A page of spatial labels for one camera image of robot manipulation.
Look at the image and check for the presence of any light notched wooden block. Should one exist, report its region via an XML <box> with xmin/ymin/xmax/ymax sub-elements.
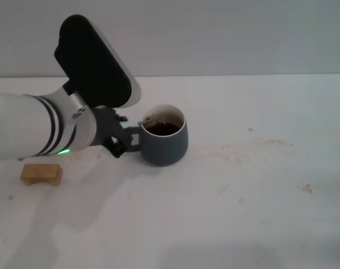
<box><xmin>20</xmin><ymin>163</ymin><xmax>63</xmax><ymax>187</ymax></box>

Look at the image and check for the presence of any grey ceramic coffee cup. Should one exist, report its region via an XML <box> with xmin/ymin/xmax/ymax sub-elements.
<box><xmin>126</xmin><ymin>104</ymin><xmax>189</xmax><ymax>168</ymax></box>

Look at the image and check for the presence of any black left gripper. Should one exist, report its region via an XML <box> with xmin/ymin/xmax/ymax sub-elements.
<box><xmin>90</xmin><ymin>107</ymin><xmax>144</xmax><ymax>159</ymax></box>

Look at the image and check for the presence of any black white wrist camera box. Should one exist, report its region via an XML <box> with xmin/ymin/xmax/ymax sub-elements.
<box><xmin>53</xmin><ymin>14</ymin><xmax>143</xmax><ymax>110</ymax></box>

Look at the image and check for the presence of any blue handled metal spoon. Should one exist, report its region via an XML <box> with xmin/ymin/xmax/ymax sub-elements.
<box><xmin>121</xmin><ymin>113</ymin><xmax>157</xmax><ymax>129</ymax></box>

